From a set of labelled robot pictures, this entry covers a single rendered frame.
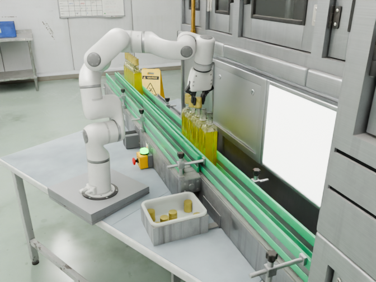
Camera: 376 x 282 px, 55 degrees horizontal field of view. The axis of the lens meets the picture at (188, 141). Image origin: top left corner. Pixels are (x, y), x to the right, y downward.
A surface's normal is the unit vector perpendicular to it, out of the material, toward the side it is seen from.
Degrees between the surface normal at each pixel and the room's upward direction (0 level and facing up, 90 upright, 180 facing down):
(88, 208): 3
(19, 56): 90
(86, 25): 90
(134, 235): 0
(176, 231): 90
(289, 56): 90
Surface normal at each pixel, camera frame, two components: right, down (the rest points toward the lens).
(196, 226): 0.37, 0.37
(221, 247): 0.00, -0.92
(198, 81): 0.29, 0.62
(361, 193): -0.93, 0.15
